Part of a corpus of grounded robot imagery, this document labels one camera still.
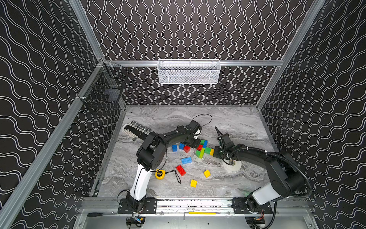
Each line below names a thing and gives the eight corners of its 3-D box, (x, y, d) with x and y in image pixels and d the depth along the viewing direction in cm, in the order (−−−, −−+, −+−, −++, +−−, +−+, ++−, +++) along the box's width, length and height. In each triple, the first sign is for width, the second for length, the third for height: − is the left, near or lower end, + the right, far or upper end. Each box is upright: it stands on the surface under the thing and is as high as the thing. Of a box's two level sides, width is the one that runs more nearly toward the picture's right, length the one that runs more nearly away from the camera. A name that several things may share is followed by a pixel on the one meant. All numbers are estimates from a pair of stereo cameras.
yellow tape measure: (155, 179, 85) (154, 178, 83) (156, 170, 89) (155, 169, 86) (165, 179, 85) (165, 178, 83) (166, 170, 89) (165, 169, 86)
